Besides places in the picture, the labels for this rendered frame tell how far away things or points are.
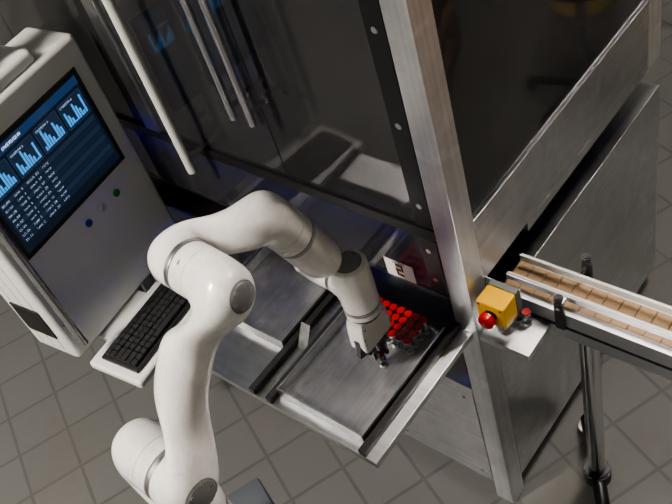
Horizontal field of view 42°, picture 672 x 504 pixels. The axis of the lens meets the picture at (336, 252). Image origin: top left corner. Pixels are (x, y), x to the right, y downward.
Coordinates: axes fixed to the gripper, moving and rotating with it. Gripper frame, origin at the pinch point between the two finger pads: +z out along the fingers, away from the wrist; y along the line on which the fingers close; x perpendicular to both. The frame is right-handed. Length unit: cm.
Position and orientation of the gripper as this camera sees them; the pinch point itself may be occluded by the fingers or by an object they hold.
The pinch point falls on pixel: (378, 350)
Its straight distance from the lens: 204.5
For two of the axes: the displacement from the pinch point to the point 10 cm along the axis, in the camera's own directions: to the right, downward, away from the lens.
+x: 7.7, 3.1, -5.6
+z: 2.4, 6.6, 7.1
